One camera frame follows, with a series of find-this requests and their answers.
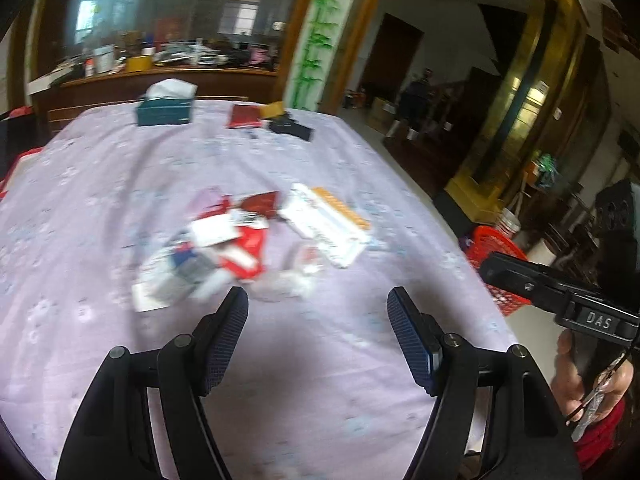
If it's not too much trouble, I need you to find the white box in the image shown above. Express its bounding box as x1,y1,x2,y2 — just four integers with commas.
92,46,118,74

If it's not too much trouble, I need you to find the floral lilac tablecloth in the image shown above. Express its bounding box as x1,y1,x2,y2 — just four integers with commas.
0,100,518,480

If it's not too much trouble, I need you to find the black flat device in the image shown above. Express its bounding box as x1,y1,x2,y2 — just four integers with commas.
267,116,315,142

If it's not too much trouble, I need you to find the clear plastic wrap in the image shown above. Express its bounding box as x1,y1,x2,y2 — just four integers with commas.
252,245,328,303

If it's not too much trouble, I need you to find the person's right forearm red sleeve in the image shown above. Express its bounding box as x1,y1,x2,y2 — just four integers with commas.
572,400,628,471

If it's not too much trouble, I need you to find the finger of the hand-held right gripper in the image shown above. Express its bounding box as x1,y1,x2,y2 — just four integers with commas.
479,251,568,318

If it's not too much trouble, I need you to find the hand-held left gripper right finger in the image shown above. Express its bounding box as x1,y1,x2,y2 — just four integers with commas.
386,286,583,480

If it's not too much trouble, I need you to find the teal tissue box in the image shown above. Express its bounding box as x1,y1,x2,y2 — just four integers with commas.
136,97,195,127

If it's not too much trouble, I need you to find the cardboard box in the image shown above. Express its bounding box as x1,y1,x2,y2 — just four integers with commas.
367,97,401,133

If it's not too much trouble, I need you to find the red plastic basket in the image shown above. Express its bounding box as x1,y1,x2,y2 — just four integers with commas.
465,225,533,317

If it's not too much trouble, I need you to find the golden door frame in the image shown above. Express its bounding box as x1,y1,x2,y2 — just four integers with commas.
445,0,591,223

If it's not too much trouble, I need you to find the white bucket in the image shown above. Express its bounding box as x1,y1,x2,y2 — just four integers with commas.
497,207,523,238

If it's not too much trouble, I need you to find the dark wooden door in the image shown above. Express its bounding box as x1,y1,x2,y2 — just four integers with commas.
360,12,426,106

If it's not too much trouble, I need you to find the wooden sideboard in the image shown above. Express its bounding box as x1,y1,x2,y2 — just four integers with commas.
27,66,281,128

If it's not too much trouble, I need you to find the bamboo painted pillar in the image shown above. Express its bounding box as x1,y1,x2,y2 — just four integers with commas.
282,0,368,113

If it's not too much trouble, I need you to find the white packet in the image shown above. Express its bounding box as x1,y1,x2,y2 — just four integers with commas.
131,252,188,313

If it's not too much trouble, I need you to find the orange and white carton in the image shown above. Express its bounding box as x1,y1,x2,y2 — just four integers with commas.
277,182,373,269

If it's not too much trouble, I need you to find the dark red foil bag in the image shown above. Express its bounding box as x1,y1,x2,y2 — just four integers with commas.
239,191,282,220

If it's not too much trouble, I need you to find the blue and grey packet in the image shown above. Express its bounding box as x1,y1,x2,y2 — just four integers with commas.
170,242,216,286

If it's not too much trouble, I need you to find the white card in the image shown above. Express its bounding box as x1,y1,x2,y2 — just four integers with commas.
191,212,240,248

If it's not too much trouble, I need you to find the red and white pack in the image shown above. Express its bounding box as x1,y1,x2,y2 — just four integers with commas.
215,227,267,280

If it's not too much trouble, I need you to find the person's right hand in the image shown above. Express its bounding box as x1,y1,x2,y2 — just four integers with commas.
552,331,628,428

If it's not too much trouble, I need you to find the white tissue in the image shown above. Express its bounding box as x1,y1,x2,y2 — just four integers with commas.
145,79,197,101

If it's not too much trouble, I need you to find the large wood-framed mirror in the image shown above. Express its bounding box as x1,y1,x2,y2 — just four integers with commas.
27,0,321,83

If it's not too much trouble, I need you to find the pink crumpled wrapper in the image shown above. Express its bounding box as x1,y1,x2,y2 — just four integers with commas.
192,186,232,216

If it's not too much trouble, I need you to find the red bin with clear bag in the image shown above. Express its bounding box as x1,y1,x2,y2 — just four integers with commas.
0,147,46,198

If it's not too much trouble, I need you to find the green toy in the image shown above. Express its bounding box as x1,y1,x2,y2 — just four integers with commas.
532,152,558,188

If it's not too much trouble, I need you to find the red flat packet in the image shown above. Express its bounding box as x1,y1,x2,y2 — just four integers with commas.
227,103,268,130

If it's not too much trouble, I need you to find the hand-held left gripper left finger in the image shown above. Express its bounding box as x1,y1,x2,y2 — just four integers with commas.
55,286,249,480

